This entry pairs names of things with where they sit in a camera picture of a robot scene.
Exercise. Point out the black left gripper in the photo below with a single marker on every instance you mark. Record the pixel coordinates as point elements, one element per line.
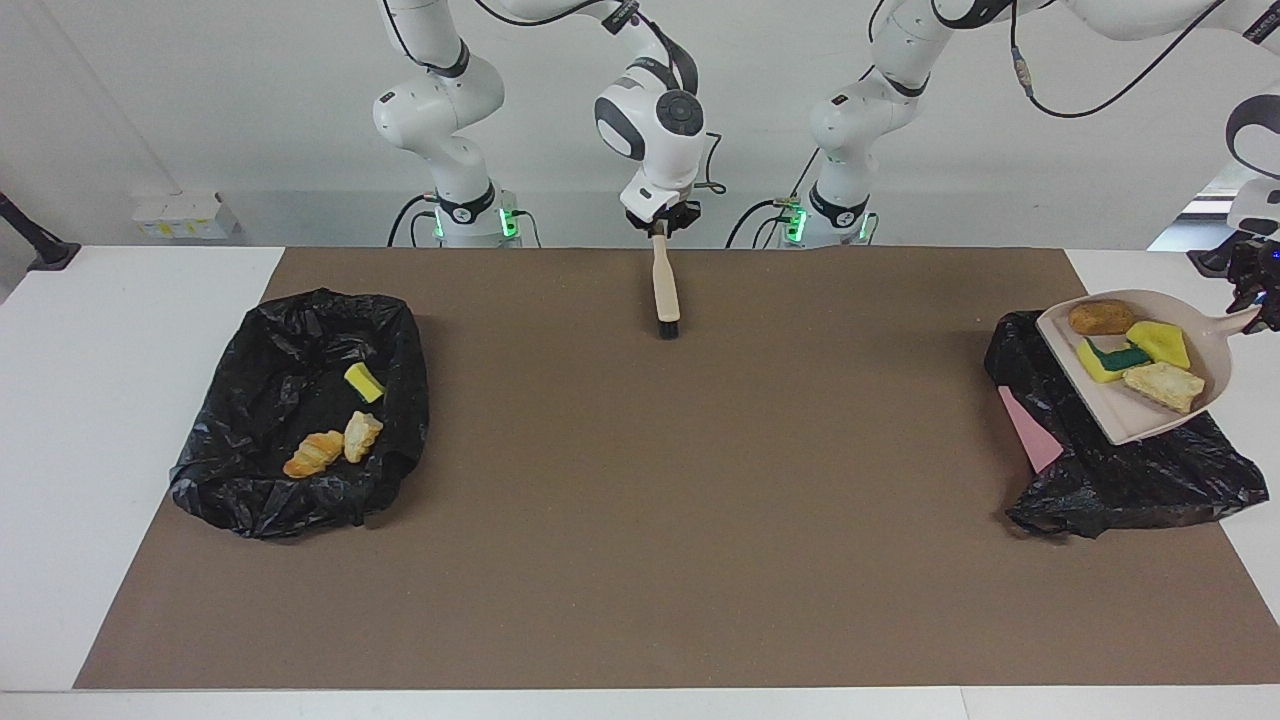
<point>1260,265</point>

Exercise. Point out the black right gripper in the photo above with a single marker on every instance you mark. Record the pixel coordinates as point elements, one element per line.
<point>665,214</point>

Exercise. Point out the beige hand brush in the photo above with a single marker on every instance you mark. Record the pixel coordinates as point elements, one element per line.
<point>666,290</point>

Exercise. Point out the pale bread chunk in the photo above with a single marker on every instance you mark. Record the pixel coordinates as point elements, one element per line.
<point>362,437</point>
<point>1165,387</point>

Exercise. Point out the brown bread roll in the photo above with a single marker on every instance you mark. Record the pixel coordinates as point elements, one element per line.
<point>1100,318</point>

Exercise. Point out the yellow and green sponge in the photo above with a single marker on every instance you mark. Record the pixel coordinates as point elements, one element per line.
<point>1100,362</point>

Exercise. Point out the beige plastic dustpan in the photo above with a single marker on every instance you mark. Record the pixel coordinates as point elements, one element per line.
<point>1120,420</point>

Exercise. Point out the small yellow sponge piece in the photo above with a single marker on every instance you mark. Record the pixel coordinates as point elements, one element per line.
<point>364,383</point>

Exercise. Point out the orange toy croissant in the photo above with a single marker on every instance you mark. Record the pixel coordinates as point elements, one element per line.
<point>313,455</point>

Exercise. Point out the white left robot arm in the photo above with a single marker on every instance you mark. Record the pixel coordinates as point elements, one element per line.
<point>860,110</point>

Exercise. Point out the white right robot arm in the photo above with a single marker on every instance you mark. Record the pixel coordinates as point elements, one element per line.
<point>660,120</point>

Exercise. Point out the crumpled black trash bag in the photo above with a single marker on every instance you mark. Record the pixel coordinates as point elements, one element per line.
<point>1130,490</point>

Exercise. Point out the pink bin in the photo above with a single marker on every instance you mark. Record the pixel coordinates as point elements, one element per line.
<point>1035,435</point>

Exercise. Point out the open black trash bag bin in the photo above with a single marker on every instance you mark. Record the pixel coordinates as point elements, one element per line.
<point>250,400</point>

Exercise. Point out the black clamp stand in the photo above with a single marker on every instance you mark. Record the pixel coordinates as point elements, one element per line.
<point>45,250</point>
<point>1212,264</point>

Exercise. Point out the brown table mat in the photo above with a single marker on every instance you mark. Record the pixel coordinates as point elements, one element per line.
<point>640,560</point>

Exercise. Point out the white wall socket box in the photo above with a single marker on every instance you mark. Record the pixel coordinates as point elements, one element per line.
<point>185,215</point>

